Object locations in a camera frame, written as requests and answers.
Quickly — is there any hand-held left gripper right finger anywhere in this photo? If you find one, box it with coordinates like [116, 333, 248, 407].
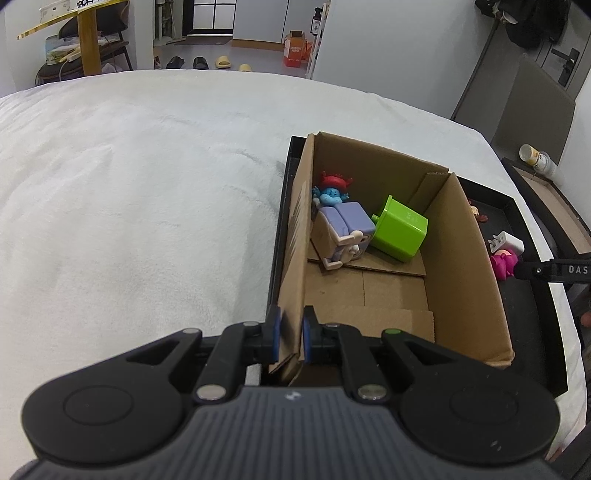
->
[301, 305, 467, 402]

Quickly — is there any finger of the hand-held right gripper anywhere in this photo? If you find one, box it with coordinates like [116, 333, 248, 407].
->
[514, 259, 591, 283]

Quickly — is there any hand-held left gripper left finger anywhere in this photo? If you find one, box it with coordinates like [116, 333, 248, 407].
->
[122, 305, 282, 402]

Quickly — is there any pink pig toy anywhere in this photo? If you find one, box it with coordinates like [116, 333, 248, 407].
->
[490, 249, 520, 280]

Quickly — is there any black tray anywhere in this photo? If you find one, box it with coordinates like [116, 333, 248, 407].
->
[261, 135, 568, 398]

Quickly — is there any brown cardboard box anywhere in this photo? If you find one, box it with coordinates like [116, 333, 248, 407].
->
[267, 131, 515, 386]

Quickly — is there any purple cube toy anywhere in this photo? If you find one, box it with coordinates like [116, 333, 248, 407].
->
[310, 200, 377, 271]

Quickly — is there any green cube toy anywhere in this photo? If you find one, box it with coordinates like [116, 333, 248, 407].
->
[370, 195, 429, 263]

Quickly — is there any red-haired blue troll figurine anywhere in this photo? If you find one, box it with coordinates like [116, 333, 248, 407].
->
[311, 171, 354, 207]

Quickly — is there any white charger plug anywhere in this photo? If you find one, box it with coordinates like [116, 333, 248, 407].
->
[488, 232, 525, 256]

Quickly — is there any brown-haired small figurine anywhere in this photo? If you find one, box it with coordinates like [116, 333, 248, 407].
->
[467, 198, 490, 224]

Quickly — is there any white and yellow cup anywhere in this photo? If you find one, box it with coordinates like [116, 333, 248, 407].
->
[519, 144, 557, 178]

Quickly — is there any grey leaning board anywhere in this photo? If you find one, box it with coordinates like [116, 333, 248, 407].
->
[450, 53, 577, 167]

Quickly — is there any grey entrance door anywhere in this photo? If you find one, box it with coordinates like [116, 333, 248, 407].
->
[540, 0, 591, 102]

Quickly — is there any black hanging jacket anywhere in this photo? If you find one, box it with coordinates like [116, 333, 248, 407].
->
[475, 0, 571, 49]

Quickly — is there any orange cardboard box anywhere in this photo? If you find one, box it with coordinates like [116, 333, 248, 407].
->
[283, 30, 309, 69]

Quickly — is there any grey doormat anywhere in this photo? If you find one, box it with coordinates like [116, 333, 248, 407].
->
[166, 36, 234, 46]

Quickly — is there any black-framed glass sliding door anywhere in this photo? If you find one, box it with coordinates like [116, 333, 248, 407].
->
[182, 0, 236, 37]

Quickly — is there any dark chair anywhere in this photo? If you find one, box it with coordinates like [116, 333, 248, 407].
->
[37, 18, 131, 84]

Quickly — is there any yellow-edged round table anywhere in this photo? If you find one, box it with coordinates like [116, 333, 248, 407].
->
[17, 0, 130, 77]

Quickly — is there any white patterned container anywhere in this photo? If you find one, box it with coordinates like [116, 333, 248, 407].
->
[39, 2, 78, 24]

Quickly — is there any black frame with brown board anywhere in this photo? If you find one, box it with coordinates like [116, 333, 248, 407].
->
[501, 157, 591, 259]

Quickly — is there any black door lock handle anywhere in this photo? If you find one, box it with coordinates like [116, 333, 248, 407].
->
[551, 47, 580, 86]

